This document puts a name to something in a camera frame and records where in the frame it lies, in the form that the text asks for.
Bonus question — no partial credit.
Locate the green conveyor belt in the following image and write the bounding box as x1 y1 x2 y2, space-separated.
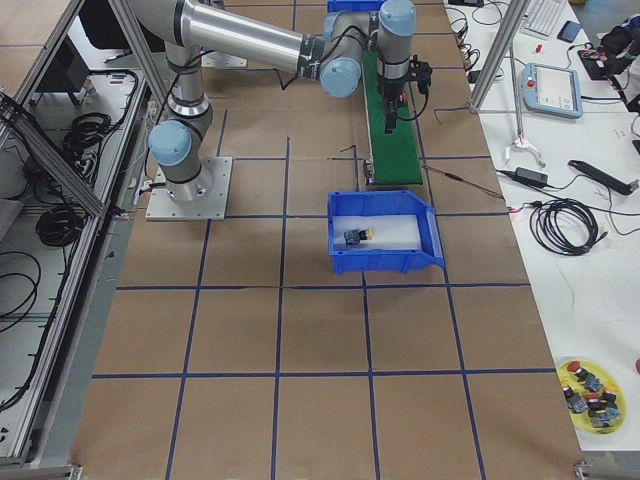
361 49 424 187

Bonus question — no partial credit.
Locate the blue plastic bin left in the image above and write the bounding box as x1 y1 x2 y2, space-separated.
327 0 384 13

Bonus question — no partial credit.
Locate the teach pendant tablet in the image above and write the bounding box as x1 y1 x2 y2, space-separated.
521 63 583 119

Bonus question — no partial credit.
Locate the coiled black cable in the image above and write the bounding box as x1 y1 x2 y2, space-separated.
529 198 600 256

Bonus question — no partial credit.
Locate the red black wire pair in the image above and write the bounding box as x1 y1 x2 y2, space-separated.
420 163 506 202

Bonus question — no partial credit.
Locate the blue plastic bin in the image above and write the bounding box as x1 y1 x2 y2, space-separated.
327 190 445 274
327 0 384 13

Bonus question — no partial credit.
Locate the aluminium frame post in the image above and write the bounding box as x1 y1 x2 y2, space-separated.
469 0 529 113

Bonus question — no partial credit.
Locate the yellow mushroom push button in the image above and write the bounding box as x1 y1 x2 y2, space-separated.
343 228 374 248

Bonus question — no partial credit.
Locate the yellow plate of buttons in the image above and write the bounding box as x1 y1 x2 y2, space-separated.
557 358 627 435

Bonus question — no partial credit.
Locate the white keyboard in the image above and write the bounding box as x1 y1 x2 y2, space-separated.
520 0 567 38

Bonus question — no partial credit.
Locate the blue plastic bin right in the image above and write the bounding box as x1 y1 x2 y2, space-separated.
327 190 445 274

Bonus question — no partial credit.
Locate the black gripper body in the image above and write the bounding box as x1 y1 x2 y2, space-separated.
380 82 407 134

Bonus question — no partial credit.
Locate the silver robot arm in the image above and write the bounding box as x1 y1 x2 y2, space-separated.
131 1 431 202

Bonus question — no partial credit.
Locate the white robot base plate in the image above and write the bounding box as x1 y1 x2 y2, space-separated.
146 157 233 221

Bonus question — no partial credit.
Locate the black power adapter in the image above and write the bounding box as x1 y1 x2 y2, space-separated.
498 167 548 188

